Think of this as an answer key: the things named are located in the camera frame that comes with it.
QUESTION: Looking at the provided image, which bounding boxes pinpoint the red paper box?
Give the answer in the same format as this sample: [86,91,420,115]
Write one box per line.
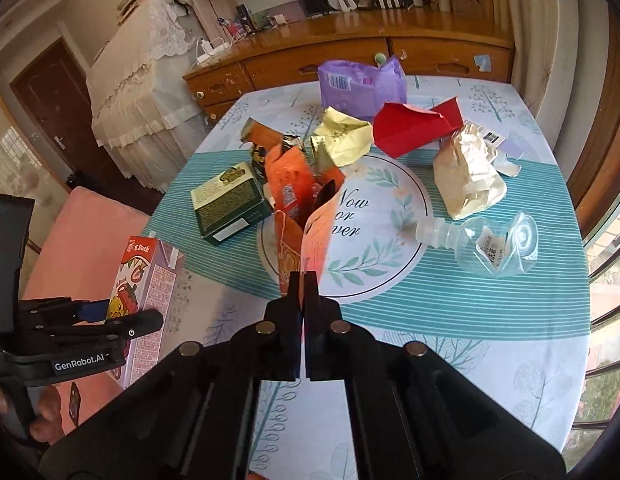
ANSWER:
[372,97,463,158]

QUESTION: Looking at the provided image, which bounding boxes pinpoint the orange plastic wrapper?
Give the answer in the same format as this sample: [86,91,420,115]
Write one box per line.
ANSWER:
[264,144,315,221]

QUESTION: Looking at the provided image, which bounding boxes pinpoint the pink sofa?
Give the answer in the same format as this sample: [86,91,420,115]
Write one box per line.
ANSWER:
[20,185,155,436]

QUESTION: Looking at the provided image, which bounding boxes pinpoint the white lace furniture cover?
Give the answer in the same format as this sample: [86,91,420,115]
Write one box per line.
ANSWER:
[84,0,211,193]

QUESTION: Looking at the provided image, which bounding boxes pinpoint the green chocolate box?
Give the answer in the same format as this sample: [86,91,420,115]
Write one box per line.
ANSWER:
[191,161,273,245]

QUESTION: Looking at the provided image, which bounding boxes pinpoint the wooden dresser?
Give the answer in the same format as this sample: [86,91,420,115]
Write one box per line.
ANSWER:
[182,12,516,128]

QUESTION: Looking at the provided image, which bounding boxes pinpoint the orange brown snack packet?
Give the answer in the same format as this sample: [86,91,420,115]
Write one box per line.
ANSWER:
[240,118,307,183]

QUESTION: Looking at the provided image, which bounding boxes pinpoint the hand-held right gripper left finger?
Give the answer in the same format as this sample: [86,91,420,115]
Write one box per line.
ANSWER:
[37,271,307,480]

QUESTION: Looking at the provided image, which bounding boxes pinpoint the wooden window frame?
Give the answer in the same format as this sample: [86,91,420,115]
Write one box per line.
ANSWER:
[565,5,620,251]

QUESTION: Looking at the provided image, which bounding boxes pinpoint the orange paper bag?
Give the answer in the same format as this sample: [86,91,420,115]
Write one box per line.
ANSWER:
[274,180,345,297]

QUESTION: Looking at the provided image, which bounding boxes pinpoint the teal white printed tablecloth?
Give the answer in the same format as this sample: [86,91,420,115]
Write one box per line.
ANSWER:
[127,76,591,480]

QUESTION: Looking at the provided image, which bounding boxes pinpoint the clear plastic bottle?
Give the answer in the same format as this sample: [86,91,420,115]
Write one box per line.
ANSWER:
[415,210,540,278]

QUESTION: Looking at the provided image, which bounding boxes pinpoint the beige curtain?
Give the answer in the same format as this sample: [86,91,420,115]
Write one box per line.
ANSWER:
[490,0,566,106]

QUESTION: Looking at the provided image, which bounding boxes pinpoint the white power strip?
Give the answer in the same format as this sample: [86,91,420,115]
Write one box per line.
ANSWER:
[197,37,231,58]

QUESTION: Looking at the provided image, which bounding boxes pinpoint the pale paper scrap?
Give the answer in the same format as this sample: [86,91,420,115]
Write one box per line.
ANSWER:
[492,130,530,177]

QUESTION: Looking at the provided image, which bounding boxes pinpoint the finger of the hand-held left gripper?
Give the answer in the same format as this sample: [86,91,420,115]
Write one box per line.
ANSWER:
[34,309,164,342]
[18,297,111,325]

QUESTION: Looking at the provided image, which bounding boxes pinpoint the pink strawberry drink carton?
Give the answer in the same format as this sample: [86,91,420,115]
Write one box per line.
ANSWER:
[107,235,187,391]

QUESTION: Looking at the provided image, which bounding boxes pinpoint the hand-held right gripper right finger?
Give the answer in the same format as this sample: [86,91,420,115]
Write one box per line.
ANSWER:
[304,271,567,480]

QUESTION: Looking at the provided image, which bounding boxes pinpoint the brown wooden door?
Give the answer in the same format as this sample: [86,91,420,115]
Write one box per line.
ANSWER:
[10,37,115,186]

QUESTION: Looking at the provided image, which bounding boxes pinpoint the metal window bars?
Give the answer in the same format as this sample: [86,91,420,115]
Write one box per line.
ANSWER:
[570,240,620,431]

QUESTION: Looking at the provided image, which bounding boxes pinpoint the crumpled beige paper bag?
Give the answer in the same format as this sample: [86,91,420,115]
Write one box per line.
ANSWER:
[432,122,508,221]

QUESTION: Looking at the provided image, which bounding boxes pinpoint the person's left hand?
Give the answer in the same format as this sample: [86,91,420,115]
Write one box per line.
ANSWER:
[0,377,83,448]

